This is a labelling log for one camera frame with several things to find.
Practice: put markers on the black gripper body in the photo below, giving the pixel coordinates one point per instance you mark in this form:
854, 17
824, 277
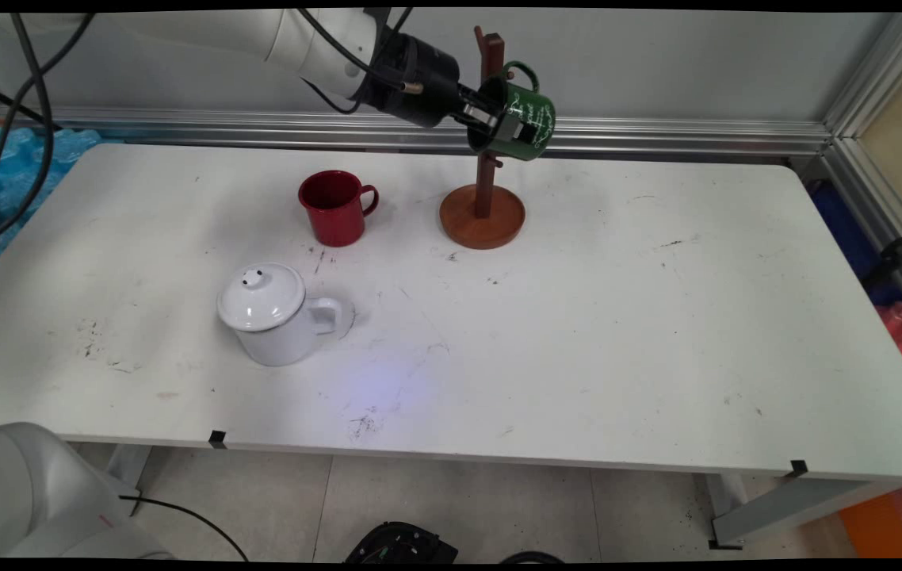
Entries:
419, 79

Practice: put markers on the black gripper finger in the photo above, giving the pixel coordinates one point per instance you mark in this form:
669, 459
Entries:
481, 97
491, 123

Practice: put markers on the green enamel mug white print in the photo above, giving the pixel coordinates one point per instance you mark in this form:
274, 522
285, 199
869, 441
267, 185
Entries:
522, 119

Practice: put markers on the red enamel mug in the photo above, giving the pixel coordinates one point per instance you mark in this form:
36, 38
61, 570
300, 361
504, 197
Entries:
336, 210

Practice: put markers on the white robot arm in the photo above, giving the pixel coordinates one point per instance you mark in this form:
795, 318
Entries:
181, 32

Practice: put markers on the brown wooden mug tree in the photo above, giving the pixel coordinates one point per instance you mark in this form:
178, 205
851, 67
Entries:
483, 218

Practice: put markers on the white enamel pot lid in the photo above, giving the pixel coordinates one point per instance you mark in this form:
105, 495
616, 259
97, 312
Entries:
261, 298

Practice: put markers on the white enamel pot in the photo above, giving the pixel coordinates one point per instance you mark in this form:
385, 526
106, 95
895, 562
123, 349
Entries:
292, 337

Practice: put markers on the blue box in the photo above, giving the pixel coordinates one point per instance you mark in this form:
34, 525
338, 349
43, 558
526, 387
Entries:
843, 230

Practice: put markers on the thin black slanted rod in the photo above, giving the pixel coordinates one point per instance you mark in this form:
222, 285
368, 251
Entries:
11, 105

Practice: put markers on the black tape piece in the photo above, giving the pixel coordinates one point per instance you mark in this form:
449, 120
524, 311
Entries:
798, 469
218, 438

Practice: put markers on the blue plastic packaging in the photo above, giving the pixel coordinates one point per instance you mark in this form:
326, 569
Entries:
11, 170

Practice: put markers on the black device on floor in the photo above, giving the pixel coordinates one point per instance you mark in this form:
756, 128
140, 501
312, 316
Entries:
399, 543

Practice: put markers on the grey slanted table leg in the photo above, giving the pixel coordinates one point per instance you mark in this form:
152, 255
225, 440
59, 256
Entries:
800, 507

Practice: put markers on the orange floor object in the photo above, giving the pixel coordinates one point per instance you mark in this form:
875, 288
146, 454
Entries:
883, 523

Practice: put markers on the horizontal aluminium frame rail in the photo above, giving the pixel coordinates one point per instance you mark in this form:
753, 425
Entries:
657, 135

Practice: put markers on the corner aluminium frame post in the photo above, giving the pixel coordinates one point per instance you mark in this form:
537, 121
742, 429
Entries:
879, 135

